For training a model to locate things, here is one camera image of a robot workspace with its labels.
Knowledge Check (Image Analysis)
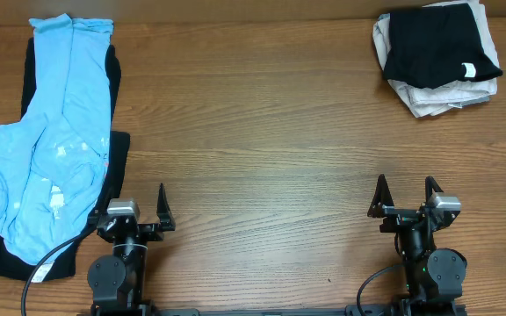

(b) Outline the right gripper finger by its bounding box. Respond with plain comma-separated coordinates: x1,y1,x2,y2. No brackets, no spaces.
367,174,394,218
425,176,444,202

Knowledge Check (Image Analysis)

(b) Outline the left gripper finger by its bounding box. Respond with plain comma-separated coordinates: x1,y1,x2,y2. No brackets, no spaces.
87,187,114,226
156,183,176,232

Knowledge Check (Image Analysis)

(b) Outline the light blue t-shirt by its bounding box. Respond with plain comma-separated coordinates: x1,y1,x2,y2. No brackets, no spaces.
0,14,113,265

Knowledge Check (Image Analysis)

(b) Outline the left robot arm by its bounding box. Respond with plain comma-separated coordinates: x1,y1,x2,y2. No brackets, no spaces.
88,185,176,315

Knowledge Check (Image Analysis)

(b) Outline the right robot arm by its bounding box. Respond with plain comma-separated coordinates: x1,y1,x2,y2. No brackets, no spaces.
356,175,467,316

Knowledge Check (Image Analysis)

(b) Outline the folded grey garment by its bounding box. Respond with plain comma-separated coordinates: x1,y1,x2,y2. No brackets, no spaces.
447,96,490,109

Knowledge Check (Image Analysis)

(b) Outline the black garment under blue shirt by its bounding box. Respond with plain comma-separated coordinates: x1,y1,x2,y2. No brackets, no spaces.
0,39,130,281

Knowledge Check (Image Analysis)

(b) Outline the folded black garment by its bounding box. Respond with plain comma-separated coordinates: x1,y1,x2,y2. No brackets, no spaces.
384,4,502,89

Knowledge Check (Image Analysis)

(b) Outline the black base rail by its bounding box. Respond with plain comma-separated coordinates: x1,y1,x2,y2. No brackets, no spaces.
76,303,469,316

